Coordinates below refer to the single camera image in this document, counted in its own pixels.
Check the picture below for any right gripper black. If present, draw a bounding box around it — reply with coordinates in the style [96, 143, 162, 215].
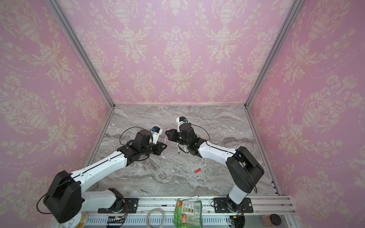
[165, 130, 191, 149]

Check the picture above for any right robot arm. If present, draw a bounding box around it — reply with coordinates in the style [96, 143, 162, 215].
[165, 123, 265, 212]

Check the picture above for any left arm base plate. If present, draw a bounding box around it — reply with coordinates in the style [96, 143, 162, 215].
[98, 198, 139, 214]

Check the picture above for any green snack bag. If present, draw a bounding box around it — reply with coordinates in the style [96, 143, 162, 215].
[174, 199, 203, 228]

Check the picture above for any aluminium front rail frame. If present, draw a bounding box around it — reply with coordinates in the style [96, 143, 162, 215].
[51, 195, 300, 228]

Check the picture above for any brown jar black lid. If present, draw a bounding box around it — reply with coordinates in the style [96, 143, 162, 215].
[261, 214, 282, 227]

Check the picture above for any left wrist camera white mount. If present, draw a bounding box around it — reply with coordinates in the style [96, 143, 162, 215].
[150, 126, 163, 145]

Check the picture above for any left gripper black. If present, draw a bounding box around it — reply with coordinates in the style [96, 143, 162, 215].
[140, 140, 169, 155]

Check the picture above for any white marker pink tip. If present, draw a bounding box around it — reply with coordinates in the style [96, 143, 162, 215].
[179, 195, 200, 200]

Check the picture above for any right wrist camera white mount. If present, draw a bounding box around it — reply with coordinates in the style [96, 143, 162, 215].
[176, 116, 188, 132]

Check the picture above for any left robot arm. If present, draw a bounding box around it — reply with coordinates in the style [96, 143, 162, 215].
[43, 127, 167, 224]

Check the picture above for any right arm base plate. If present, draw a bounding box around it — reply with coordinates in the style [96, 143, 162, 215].
[213, 197, 254, 213]

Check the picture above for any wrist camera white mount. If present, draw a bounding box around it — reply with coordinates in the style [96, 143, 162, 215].
[176, 116, 188, 132]
[150, 126, 163, 145]

